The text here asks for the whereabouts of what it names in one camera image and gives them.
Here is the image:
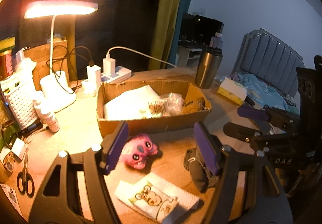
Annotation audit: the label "yellow tissue pack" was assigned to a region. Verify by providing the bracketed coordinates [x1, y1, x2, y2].
[217, 77, 247, 105]

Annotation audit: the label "grey bed headboard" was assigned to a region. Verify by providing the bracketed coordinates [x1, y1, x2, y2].
[232, 29, 304, 97]

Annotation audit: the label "pink plush toy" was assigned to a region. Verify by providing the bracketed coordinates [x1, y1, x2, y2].
[119, 134, 158, 170]

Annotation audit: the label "red lidded jar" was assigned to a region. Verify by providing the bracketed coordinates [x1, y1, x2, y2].
[0, 49, 13, 80]

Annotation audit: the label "white desk lamp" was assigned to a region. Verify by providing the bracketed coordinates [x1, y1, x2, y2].
[23, 0, 99, 114]

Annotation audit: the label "white towel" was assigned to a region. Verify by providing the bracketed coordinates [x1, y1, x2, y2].
[104, 85, 160, 121]

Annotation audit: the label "white charger with black cable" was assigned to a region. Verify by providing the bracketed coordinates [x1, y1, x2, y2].
[46, 45, 102, 95]

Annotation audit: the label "black scissors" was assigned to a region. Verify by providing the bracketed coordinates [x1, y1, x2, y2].
[16, 148, 35, 198]

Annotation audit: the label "cartoon print white cloth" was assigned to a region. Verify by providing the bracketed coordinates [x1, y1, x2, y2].
[115, 173, 200, 223]

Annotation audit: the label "steel travel mug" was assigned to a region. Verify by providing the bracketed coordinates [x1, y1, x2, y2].
[195, 46, 223, 89]

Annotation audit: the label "clear water bottle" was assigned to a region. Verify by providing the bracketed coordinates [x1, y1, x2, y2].
[210, 32, 223, 49]

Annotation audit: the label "white power strip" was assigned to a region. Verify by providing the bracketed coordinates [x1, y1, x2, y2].
[101, 66, 132, 83]

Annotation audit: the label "blue blanket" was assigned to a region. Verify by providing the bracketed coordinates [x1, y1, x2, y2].
[230, 72, 300, 115]

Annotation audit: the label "clear plastic bag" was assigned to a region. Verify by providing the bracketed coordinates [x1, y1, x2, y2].
[163, 93, 185, 116]

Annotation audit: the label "white woven basket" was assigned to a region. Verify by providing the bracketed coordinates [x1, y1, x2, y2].
[1, 73, 38, 129]

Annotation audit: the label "small white bottle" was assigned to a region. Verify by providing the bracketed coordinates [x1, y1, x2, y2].
[41, 107, 60, 133]

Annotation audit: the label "black computer monitor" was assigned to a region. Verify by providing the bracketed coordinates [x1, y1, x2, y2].
[179, 13, 224, 45]

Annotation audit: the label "yellow curtain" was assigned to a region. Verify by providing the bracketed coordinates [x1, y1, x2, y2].
[22, 0, 180, 80]

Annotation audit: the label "brown cardboard carton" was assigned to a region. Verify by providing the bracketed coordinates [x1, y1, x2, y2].
[24, 40, 70, 90]

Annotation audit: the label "brown cardboard box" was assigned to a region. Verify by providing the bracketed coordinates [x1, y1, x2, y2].
[97, 80, 212, 136]

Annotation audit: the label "grey dotted glove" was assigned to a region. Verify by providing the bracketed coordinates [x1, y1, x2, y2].
[183, 146, 220, 192]

